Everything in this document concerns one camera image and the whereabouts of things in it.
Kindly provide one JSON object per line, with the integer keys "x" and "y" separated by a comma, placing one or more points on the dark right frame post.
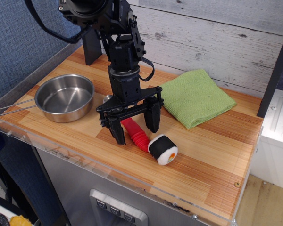
{"x": 272, "y": 84}

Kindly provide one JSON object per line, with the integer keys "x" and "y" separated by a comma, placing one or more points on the plush sushi roll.
{"x": 163, "y": 149}

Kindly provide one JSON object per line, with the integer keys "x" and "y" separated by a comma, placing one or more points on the green folded cloth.
{"x": 194, "y": 98}

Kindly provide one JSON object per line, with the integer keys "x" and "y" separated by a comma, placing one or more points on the stainless steel pot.
{"x": 63, "y": 99}

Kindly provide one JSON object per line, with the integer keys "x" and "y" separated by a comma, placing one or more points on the silver button control panel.
{"x": 109, "y": 211}

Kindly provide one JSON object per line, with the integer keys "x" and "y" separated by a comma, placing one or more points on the red handled metal spoon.
{"x": 136, "y": 133}

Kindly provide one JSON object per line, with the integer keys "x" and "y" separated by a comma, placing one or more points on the dark left frame post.
{"x": 91, "y": 46}

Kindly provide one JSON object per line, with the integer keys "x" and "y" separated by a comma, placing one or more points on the white metal side unit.
{"x": 267, "y": 163}

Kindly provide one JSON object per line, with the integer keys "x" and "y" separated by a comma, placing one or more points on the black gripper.
{"x": 129, "y": 100}

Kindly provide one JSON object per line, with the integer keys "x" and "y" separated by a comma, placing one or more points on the clear acrylic table guard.
{"x": 204, "y": 181}

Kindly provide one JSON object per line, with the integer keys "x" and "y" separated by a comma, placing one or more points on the yellow black bag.
{"x": 14, "y": 221}

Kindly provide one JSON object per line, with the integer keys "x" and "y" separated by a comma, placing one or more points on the dark frame post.
{"x": 272, "y": 84}
{"x": 91, "y": 46}

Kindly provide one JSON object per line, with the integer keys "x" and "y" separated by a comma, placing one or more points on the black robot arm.
{"x": 116, "y": 25}

